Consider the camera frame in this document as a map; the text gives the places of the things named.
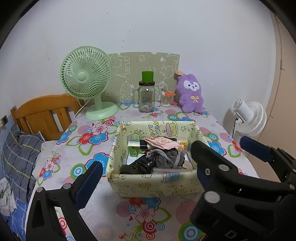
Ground white crumpled cloth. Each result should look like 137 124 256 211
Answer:
0 178 17 216

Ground yellow bear tissue pack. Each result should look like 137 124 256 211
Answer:
178 141 188 153

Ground green cup on jar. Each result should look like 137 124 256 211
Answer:
142 71 154 83

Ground pink cartoon towel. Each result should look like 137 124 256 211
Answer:
144 136 180 150

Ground purple plush bunny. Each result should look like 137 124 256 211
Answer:
176 74 204 113

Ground green desk fan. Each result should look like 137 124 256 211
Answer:
60 46 118 121

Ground cotton swab jar orange lid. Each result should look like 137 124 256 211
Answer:
161 89 176 107

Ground black plastic bag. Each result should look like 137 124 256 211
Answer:
119 155 157 175

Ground grey plaid pillow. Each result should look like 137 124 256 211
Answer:
1 124 45 203

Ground glass mason jar mug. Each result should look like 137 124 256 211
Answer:
132 81 155 113

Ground floral tablecloth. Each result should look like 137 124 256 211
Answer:
35 102 257 240

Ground white standing fan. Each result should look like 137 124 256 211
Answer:
222 98 267 138

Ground blue bed sheet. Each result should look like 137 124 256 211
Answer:
1 130 28 240

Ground yellow cartoon storage box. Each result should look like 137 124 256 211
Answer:
106 120 207 198

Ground grey scrunchie bundle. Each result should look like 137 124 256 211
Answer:
146 148 185 169

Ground patterned cardboard panel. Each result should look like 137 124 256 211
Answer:
102 51 181 103

